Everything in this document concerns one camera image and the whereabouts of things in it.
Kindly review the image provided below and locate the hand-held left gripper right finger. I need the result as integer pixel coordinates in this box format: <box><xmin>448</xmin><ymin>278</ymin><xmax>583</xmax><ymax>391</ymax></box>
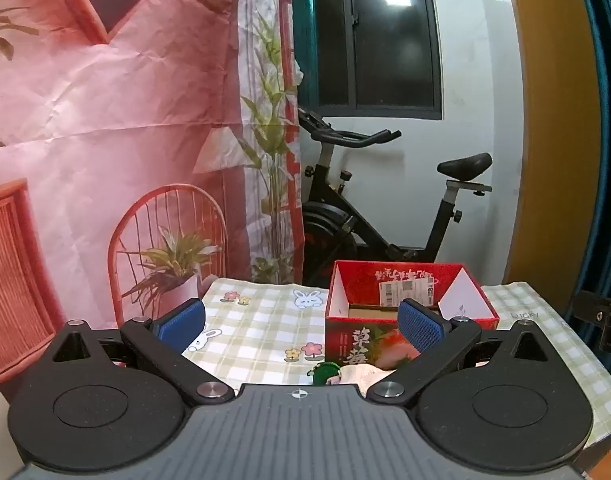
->
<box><xmin>366</xmin><ymin>298</ymin><xmax>553</xmax><ymax>408</ymax></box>

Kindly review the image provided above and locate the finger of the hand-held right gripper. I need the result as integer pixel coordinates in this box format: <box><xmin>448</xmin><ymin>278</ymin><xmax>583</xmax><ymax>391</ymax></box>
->
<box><xmin>568</xmin><ymin>290</ymin><xmax>611</xmax><ymax>333</ymax></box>

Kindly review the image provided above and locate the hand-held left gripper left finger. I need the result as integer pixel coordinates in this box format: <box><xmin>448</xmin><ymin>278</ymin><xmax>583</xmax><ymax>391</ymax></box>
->
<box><xmin>50</xmin><ymin>298</ymin><xmax>236</xmax><ymax>407</ymax></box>

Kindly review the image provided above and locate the red cardboard box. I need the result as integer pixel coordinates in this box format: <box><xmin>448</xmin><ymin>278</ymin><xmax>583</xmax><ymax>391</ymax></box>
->
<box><xmin>324</xmin><ymin>260</ymin><xmax>501</xmax><ymax>372</ymax></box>

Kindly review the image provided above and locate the pale pink towel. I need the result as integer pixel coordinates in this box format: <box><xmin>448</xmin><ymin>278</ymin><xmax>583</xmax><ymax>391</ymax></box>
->
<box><xmin>328</xmin><ymin>364</ymin><xmax>393</xmax><ymax>386</ymax></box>

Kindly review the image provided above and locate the checked rabbit print tablecloth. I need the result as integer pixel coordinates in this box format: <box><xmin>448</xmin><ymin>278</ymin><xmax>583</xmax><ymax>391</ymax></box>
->
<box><xmin>180</xmin><ymin>277</ymin><xmax>611</xmax><ymax>451</ymax></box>

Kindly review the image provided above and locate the teal curtain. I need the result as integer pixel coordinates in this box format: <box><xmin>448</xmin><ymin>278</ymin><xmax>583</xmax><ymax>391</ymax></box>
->
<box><xmin>570</xmin><ymin>0</ymin><xmax>611</xmax><ymax>376</ymax></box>

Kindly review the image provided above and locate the black exercise bike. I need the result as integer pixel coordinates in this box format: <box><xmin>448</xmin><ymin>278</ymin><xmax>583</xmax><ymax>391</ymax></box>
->
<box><xmin>298</xmin><ymin>107</ymin><xmax>493</xmax><ymax>288</ymax></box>

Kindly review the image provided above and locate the wooden door panel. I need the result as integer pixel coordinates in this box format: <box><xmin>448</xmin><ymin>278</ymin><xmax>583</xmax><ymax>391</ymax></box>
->
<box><xmin>503</xmin><ymin>0</ymin><xmax>603</xmax><ymax>311</ymax></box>

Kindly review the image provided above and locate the pink printed backdrop cloth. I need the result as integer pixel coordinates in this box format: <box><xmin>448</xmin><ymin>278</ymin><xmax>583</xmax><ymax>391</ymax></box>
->
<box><xmin>0</xmin><ymin>0</ymin><xmax>306</xmax><ymax>406</ymax></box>

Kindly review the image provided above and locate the dark window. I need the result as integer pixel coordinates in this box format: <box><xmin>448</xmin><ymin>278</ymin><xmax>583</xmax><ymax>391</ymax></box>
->
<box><xmin>305</xmin><ymin>0</ymin><xmax>443</xmax><ymax>121</ymax></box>

